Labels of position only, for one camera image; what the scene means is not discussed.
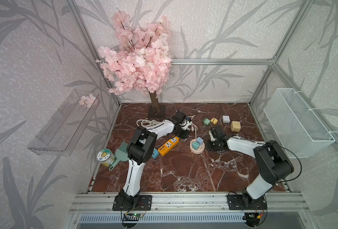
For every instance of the green charger plug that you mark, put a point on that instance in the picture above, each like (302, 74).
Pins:
(206, 121)

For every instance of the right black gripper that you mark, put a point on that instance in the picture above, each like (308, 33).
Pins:
(208, 147)

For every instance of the round pink power socket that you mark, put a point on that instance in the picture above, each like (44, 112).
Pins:
(200, 149)

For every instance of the pink cherry blossom tree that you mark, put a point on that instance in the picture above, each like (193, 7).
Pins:
(143, 61)

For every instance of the yellow charger plug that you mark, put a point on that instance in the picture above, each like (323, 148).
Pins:
(214, 121)

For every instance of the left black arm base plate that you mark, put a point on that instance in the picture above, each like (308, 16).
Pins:
(141, 202)

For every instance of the aluminium front rail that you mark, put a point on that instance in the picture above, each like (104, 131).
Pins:
(187, 202)

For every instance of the white charger plug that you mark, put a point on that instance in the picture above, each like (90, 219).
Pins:
(226, 119)

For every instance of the green tape roll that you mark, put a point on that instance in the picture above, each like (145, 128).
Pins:
(106, 157)

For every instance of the blue charger plug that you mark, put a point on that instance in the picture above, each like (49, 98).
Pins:
(199, 140)

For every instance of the teal charger plug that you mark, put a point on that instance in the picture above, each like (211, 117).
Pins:
(195, 145)

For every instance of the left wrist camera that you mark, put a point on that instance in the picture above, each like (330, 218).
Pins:
(187, 123)

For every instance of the teal power strip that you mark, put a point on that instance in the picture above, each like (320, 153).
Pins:
(155, 153)

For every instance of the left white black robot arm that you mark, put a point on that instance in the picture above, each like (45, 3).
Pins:
(141, 148)

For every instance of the white wire mesh basket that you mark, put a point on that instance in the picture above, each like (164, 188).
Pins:
(296, 125)

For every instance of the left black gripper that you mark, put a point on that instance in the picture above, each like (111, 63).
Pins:
(186, 135)

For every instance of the orange power strip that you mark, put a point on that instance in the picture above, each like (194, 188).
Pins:
(168, 146)

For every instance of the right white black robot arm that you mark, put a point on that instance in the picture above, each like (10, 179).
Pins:
(272, 161)

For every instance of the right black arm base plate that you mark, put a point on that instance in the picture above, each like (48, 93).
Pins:
(244, 202)

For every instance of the beige cube charger plug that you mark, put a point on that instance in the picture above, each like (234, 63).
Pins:
(235, 126)

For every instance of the clear acrylic wall shelf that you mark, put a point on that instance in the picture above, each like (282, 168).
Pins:
(63, 131)

